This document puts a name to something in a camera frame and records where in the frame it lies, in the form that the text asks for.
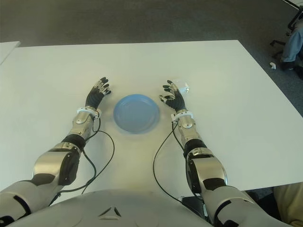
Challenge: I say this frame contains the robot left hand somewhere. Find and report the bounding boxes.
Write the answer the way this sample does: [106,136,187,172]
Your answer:
[84,76,112,111]

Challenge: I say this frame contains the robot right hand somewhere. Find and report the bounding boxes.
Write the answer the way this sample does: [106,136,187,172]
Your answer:
[159,79,187,112]

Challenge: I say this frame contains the white charger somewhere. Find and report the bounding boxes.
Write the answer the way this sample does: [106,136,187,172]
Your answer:
[174,79,190,94]

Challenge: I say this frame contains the blue plastic plate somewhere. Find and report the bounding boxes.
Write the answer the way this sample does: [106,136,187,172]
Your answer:
[113,94,160,135]

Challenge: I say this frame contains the white side table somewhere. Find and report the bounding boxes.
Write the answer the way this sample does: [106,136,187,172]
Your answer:
[0,41,21,65]

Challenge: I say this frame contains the grey robot torso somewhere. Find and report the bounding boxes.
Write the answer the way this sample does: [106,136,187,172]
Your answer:
[30,188,214,227]

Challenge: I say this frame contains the black office chair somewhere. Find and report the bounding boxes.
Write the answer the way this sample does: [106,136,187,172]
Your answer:
[269,9,303,57]

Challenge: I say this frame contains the seated person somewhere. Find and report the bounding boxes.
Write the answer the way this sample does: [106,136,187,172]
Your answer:
[280,28,303,71]

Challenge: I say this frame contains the beige object beside robot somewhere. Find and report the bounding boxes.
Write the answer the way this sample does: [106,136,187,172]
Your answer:
[272,183,303,227]

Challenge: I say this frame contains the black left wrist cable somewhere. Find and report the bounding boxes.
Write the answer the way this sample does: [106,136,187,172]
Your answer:
[48,115,115,206]

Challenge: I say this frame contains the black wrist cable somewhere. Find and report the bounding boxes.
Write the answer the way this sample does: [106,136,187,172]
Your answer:
[152,122,204,206]
[48,115,115,206]

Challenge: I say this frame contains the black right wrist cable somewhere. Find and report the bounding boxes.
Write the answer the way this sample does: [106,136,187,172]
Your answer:
[152,122,204,206]

